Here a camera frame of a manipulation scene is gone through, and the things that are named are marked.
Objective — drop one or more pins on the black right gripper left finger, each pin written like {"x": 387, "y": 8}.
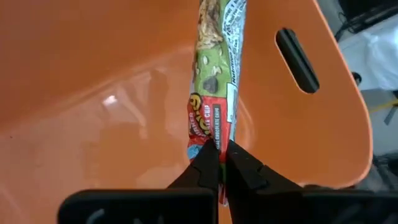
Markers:
{"x": 202, "y": 174}

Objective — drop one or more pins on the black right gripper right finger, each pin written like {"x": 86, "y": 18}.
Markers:
{"x": 245, "y": 177}

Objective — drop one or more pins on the red green chocolate chip bar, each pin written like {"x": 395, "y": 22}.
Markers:
{"x": 214, "y": 62}

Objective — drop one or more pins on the opaque orange bin with slot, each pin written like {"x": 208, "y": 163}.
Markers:
{"x": 93, "y": 93}

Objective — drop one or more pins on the white trash can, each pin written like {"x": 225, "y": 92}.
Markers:
{"x": 373, "y": 56}

